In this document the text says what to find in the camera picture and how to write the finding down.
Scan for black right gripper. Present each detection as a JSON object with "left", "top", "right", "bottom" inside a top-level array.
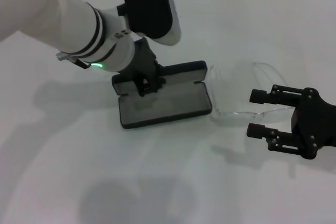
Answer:
[{"left": 246, "top": 84, "right": 336, "bottom": 160}]

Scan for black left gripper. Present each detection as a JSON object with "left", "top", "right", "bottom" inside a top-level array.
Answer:
[{"left": 118, "top": 37, "right": 166, "bottom": 98}]

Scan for clear white glasses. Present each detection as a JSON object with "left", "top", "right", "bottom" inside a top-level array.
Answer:
[{"left": 209, "top": 62, "right": 298, "bottom": 127}]

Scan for black glasses case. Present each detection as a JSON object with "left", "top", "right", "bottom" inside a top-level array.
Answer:
[{"left": 111, "top": 60, "right": 212, "bottom": 130}]

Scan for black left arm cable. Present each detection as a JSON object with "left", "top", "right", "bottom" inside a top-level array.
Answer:
[{"left": 56, "top": 51, "right": 92, "bottom": 70}]

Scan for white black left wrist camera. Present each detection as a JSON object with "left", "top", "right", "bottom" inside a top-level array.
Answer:
[{"left": 117, "top": 0, "right": 182, "bottom": 47}]

